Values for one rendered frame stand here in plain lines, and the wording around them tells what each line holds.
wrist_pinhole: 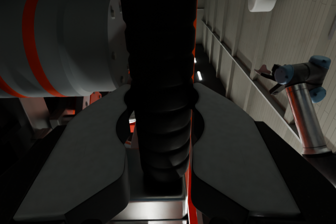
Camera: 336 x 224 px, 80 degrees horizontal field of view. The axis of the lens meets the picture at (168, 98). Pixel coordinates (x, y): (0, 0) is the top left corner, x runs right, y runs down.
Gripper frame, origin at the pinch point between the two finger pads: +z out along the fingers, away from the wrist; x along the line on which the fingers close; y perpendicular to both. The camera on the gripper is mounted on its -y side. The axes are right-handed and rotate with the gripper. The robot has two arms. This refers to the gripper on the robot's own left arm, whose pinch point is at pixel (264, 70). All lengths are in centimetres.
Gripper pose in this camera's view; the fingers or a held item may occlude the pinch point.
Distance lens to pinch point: 130.1
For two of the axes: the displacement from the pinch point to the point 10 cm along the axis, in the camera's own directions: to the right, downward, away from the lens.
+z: -2.4, -4.9, 8.4
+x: -9.6, 0.2, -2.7
